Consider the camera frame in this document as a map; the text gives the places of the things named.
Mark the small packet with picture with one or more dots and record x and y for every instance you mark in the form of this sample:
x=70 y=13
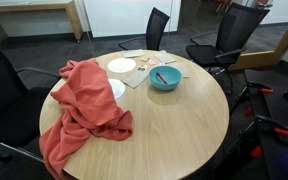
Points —
x=142 y=67

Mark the teal bowl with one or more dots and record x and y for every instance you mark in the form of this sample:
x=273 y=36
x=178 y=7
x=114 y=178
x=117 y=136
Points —
x=171 y=79

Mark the red pen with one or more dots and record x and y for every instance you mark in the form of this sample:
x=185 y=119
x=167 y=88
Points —
x=161 y=78

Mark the red fleece cloth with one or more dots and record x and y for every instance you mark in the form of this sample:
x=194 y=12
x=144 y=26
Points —
x=87 y=96

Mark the white round plate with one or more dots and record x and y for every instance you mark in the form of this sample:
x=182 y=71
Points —
x=118 y=89
x=121 y=65

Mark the light wooden side table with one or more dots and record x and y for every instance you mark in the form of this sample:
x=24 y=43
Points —
x=34 y=6

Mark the black mesh office chair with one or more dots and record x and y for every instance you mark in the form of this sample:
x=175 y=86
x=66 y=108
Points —
x=234 y=30
x=157 y=26
x=0 y=100

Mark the red background chair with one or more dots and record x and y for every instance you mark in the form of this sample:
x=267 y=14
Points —
x=223 y=4

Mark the wooden door frame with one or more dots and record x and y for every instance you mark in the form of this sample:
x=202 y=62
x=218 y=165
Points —
x=267 y=57

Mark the pink sugar packet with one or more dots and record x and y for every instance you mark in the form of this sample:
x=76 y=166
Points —
x=161 y=64
x=151 y=62

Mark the black orange bar clamp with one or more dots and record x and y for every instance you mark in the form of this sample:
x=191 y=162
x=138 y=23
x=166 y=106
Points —
x=265 y=90
x=282 y=131

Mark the small brown packet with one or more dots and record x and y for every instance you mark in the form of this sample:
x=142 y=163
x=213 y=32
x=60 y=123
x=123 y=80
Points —
x=145 y=59

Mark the brown paper napkin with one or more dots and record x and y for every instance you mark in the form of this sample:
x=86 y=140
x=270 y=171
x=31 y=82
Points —
x=164 y=57
x=135 y=80
x=184 y=70
x=133 y=53

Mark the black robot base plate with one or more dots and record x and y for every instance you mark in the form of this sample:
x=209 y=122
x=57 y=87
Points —
x=280 y=111

